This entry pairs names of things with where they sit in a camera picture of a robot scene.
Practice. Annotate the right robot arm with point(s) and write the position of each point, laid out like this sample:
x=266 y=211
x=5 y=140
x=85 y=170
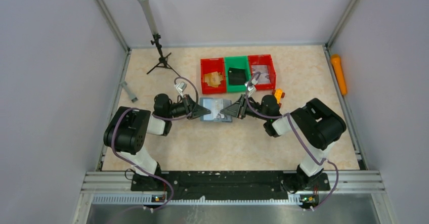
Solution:
x=315 y=126

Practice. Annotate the yellow toy block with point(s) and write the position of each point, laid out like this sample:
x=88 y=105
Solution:
x=279 y=94

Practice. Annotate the right red bin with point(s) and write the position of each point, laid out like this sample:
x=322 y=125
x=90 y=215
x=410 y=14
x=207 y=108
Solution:
x=264 y=60

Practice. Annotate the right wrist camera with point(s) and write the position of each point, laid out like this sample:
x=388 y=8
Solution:
x=251 y=86

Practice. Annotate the blue card holder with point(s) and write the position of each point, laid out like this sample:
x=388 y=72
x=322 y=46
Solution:
x=229 y=102

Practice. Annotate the silver cards in bin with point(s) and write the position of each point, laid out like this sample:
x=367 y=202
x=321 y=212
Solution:
x=264 y=77

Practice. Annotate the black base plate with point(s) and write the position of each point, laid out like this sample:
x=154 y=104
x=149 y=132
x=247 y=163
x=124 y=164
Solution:
x=230 y=185

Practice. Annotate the black tripod with grey tube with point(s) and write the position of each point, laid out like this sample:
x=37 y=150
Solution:
x=163 y=59

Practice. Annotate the silver VIP card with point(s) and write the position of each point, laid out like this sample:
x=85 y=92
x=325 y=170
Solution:
x=215 y=106

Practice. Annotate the grey small tool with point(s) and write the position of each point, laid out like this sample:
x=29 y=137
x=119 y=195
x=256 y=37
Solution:
x=133 y=98

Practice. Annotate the black cards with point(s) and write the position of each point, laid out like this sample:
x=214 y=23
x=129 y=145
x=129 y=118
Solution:
x=236 y=76

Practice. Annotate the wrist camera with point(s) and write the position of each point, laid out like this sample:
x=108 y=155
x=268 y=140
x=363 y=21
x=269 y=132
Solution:
x=251 y=86
x=180 y=88

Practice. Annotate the orange flashlight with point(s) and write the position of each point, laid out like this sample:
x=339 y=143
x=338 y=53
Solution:
x=337 y=68

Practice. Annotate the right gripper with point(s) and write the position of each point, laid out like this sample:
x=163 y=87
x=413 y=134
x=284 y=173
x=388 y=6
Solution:
x=242 y=106

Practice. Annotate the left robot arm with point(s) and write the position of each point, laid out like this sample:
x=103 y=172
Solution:
x=126 y=132

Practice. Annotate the green bin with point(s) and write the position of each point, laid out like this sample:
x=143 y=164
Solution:
x=236 y=62

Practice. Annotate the left red bin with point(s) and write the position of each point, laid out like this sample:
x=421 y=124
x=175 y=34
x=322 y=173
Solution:
x=211 y=65

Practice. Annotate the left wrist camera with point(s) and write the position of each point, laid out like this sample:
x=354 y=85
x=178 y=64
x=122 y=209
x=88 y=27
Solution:
x=180 y=88

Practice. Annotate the red bin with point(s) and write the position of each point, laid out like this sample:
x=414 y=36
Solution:
x=264 y=60
x=211 y=65

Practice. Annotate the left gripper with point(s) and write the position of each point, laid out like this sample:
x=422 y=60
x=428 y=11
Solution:
x=189 y=107

